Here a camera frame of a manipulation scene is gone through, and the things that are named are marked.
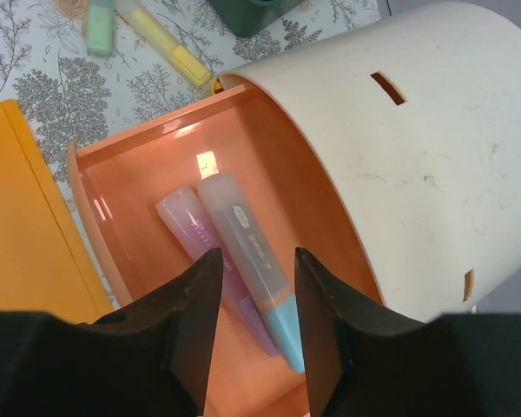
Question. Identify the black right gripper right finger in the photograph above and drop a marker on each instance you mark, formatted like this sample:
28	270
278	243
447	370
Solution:
364	359

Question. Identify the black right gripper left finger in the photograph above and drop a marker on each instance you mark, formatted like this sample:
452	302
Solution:
150	358

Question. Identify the blue highlighter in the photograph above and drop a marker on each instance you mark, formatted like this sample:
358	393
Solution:
262	273

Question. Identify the orange drawer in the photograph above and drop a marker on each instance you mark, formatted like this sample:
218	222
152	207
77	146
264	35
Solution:
136	192

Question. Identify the yellow highlighter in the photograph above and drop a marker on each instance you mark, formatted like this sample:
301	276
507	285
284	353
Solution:
163	42

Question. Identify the green highlighter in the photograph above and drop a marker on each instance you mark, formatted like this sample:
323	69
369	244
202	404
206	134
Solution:
99	33

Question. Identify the orange folder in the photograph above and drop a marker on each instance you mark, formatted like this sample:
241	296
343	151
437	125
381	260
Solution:
44	264

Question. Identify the cream round drawer cabinet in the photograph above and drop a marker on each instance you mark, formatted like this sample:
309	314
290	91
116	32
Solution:
417	121

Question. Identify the green compartment organizer box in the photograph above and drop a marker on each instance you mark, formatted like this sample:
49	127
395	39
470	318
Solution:
246	18

